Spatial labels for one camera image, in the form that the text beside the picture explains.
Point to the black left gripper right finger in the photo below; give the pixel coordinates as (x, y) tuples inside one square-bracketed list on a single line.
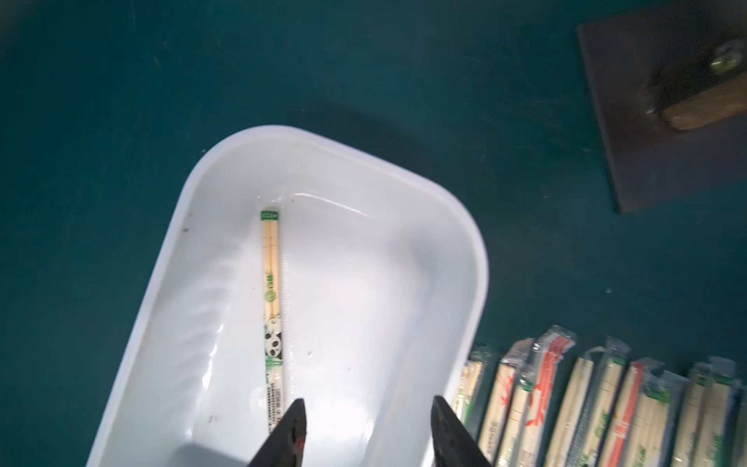
[(452, 444)]

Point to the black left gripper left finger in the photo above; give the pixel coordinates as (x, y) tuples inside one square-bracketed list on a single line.
[(286, 443)]

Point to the chopsticks pair thirteenth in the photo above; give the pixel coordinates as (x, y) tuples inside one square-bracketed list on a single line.
[(500, 397)]

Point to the chopsticks pair twelfth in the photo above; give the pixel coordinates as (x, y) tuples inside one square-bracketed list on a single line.
[(514, 427)]

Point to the chopsticks pair fourteenth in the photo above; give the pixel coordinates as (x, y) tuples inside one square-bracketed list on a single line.
[(473, 372)]

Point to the chopsticks pair eleventh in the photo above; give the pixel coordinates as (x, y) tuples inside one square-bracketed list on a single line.
[(570, 409)]

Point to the chopsticks pair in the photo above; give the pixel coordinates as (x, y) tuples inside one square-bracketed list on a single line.
[(619, 426), (597, 410), (655, 413), (715, 388)]

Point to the chopsticks red print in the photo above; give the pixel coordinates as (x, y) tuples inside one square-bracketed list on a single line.
[(548, 351)]

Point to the white plastic storage box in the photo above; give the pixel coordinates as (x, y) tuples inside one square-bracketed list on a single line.
[(383, 278)]

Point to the chopsticks pair fifteenth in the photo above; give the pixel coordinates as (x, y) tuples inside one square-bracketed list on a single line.
[(689, 421)]

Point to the wrapped chopsticks panda print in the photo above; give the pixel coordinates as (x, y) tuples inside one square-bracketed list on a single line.
[(272, 329)]

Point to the pink cherry blossom tree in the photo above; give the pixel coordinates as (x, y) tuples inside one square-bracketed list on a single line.
[(703, 89)]

